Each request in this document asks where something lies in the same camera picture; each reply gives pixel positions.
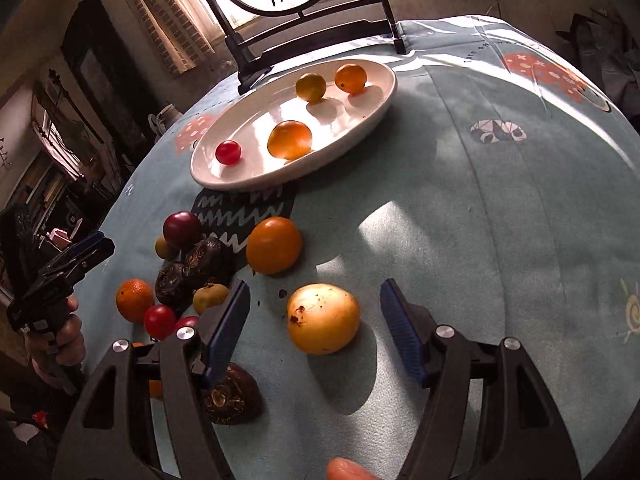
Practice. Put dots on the printed blue tablecloth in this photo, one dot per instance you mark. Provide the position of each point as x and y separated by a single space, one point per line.
475 220

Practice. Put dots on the round orange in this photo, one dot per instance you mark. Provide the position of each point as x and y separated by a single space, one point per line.
290 140

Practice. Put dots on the red cherry tomato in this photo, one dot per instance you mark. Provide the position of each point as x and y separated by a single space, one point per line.
187 322
228 152
160 322

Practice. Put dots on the orange tangerine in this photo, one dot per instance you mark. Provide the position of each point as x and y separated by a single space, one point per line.
135 301

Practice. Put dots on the window blind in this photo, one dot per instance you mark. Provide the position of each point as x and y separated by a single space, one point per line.
165 15

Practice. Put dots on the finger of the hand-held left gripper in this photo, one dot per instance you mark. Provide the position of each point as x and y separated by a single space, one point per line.
85 260
84 240

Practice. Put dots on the yellow spotted fruit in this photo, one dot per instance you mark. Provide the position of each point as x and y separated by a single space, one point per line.
323 319

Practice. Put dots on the small yellow-green citrus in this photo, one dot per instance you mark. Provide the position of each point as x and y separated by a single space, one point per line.
310 86

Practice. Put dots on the pile of clothes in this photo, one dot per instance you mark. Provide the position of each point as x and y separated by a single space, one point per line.
600 45

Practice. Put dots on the small orange kumquat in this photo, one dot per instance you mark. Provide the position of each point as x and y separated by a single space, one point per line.
350 78

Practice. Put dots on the person's left hand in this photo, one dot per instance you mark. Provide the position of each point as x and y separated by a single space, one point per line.
69 337

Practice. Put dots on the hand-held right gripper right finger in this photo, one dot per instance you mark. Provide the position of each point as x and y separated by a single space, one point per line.
402 332

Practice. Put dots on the dark wrinkled passion fruit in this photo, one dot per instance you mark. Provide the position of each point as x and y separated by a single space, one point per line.
235 401
207 260
172 286

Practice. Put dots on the dark framed panel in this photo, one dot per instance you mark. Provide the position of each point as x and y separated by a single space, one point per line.
100 65

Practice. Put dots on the large smooth orange fruit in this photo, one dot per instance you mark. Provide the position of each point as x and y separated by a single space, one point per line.
274 246

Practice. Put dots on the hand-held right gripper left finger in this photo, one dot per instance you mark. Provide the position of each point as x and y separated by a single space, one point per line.
227 332

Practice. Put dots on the partly hidden orange fruit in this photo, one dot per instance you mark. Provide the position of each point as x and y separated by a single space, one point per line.
155 389

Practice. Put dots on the small yellow-brown fruit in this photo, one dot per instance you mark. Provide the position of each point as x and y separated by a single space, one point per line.
210 299

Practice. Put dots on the white oval plate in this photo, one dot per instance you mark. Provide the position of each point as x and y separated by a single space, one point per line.
260 125

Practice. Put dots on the person's right hand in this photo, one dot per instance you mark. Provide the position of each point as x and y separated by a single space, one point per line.
350 471

